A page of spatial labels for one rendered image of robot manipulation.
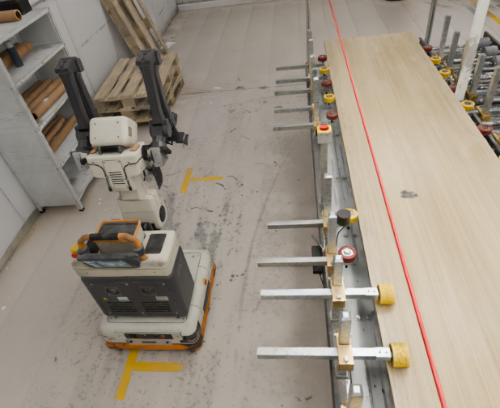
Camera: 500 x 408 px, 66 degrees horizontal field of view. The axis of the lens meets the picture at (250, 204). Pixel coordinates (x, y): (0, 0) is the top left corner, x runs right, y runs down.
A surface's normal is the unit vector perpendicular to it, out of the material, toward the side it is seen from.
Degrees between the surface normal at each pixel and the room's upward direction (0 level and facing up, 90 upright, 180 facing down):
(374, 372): 0
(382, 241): 0
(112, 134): 48
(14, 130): 90
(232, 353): 0
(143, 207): 82
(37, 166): 90
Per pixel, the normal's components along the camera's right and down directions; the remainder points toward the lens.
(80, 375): -0.12, -0.74
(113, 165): -0.10, 0.57
